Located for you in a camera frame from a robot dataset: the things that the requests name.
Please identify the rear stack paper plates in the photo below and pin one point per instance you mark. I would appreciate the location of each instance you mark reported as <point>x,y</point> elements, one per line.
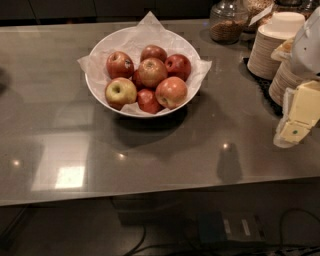
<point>266,41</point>

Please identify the front stack paper plates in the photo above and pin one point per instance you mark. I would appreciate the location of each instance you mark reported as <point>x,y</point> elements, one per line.
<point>283,79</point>

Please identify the glass jar with cereal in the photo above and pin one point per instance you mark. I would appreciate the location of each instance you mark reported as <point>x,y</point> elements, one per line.
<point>227,20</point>

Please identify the white bowl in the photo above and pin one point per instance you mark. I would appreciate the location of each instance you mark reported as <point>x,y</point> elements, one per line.
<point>100,96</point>

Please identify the stack of white bowls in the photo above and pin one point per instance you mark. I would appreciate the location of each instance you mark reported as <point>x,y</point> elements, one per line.
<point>282,25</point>

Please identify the white label card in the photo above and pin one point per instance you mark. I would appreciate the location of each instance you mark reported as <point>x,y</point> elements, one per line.
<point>260,15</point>

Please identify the black tray mat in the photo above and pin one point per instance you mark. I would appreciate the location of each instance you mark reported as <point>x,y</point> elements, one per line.
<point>264,85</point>

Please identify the red apple back left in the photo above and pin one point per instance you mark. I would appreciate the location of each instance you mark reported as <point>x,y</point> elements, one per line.
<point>119,64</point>

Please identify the yellow-green apple front left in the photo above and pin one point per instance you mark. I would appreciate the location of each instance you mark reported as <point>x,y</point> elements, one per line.
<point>119,92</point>

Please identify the red-yellow apple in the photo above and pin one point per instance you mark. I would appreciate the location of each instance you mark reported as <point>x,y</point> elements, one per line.
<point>151,72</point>
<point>171,92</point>

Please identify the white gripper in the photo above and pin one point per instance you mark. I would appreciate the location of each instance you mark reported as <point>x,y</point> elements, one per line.
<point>307,50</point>

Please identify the red apple back right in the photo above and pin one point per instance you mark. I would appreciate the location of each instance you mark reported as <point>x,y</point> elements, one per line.
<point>178,65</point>

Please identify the dark red apple back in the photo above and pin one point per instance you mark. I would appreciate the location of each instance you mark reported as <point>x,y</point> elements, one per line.
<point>153,51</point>

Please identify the dark red apple front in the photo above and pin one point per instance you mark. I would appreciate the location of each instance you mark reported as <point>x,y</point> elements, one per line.
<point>147,101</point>

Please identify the dark box under table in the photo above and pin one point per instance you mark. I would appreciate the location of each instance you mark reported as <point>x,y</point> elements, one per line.
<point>230,229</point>

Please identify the white paper liner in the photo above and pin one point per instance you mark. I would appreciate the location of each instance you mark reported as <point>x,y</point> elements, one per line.
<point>133,38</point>

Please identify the hidden dark red apple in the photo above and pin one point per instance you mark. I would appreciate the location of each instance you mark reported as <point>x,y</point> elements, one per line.
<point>137,81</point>

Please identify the stack paper plates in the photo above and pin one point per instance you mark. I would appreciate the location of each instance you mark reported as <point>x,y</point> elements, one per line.
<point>283,79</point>
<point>266,41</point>

